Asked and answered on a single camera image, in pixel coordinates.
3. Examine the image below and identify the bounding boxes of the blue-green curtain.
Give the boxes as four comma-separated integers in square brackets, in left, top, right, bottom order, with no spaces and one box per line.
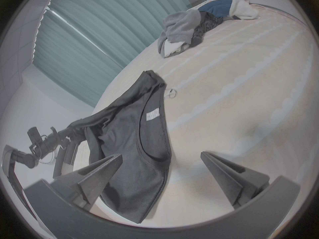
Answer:
[32,10,126,109]
[49,0,193,70]

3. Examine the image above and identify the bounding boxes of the pile of clothes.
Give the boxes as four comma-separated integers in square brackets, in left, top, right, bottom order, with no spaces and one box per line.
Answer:
[157,0,260,59]

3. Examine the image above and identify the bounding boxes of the black T-shirt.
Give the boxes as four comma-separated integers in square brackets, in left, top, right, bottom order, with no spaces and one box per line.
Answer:
[66,70,178,224]

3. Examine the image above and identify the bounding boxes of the bed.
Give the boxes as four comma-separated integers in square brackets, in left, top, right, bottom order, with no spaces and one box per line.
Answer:
[88,0,317,223]

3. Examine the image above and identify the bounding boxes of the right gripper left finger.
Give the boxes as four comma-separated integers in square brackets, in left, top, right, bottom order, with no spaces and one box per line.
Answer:
[53,153,123,210]

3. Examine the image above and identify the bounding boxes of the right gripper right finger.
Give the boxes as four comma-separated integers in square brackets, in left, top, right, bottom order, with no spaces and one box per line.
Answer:
[200,151,270,207]

